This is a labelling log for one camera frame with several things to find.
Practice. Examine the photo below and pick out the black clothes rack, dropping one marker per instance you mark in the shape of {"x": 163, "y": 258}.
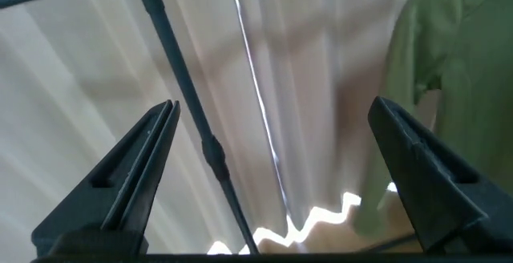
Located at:
{"x": 176, "y": 62}

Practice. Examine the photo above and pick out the green long-sleeved shirt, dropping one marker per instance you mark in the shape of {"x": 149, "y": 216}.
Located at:
{"x": 473, "y": 54}

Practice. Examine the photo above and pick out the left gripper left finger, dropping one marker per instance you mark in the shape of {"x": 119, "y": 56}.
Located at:
{"x": 80, "y": 211}

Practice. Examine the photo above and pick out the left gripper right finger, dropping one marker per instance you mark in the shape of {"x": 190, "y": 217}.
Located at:
{"x": 441, "y": 199}

